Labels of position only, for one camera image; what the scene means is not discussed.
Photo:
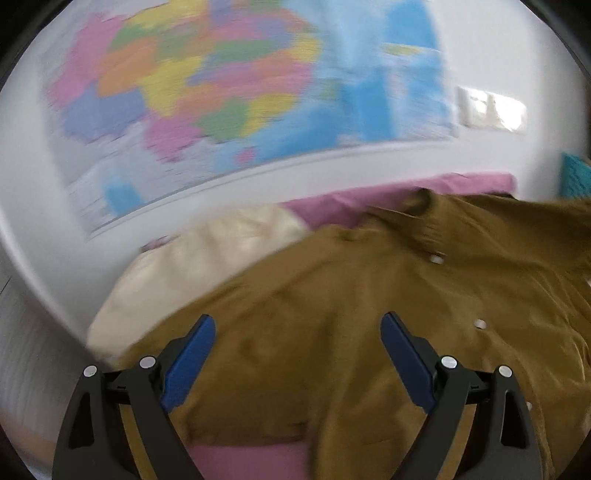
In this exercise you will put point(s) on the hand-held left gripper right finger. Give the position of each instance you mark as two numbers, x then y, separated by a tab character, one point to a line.
406	360

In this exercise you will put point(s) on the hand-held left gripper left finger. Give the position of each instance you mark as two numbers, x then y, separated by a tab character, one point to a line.
189	364

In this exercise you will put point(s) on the brown button shirt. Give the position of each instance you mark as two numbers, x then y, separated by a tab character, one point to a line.
323	300

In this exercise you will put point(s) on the cream cloth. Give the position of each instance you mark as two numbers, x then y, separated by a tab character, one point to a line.
194	263

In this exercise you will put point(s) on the grey wardrobe panel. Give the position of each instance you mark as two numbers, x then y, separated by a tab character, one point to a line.
27	346

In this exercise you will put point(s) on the pink bed sheet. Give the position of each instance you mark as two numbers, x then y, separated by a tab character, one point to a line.
332	207

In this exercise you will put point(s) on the teal plastic storage rack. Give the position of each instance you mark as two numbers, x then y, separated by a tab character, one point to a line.
577	177

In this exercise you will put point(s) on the white single-hole wall socket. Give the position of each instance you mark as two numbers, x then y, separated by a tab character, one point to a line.
515	115

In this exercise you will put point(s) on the colourful wall map poster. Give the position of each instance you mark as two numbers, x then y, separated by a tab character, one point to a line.
207	92

